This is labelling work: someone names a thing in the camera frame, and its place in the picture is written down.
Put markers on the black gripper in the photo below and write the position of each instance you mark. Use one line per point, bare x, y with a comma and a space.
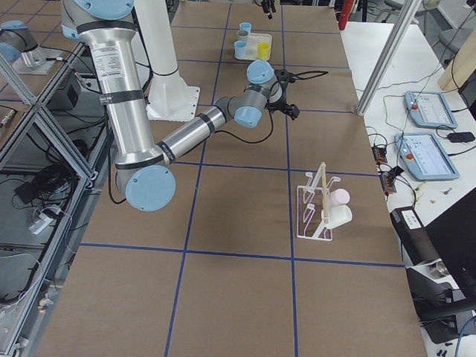
281, 106
265, 7

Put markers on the pink plastic cup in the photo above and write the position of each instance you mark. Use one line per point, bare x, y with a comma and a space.
338, 197

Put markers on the white plastic cup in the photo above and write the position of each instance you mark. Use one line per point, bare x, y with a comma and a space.
338, 216

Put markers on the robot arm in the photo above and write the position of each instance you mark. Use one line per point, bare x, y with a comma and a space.
147, 148

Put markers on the blue plastic cup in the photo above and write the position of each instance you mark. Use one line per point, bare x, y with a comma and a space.
240, 49
245, 26

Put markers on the yellow plastic cup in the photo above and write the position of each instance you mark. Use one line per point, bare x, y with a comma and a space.
263, 51

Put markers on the grey plastic cup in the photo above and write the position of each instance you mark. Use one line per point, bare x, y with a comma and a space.
242, 35

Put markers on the cream serving tray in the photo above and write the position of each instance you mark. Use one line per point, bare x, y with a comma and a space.
253, 40

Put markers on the red fire extinguisher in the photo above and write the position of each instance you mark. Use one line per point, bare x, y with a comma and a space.
346, 10

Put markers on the far blue teach pendant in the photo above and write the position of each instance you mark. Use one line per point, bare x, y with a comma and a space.
429, 109

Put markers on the blue teach pendant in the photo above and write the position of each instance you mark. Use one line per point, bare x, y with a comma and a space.
429, 109
424, 157

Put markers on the brown table mat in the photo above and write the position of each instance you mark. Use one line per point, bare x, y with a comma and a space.
220, 270

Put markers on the near blue teach pendant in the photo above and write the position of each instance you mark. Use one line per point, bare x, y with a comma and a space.
424, 157

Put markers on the black power adapter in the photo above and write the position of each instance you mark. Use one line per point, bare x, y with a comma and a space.
461, 137

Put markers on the white wire cup rack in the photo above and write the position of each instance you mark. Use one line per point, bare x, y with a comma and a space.
313, 217

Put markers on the aluminium frame post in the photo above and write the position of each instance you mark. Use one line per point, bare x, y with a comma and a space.
393, 41

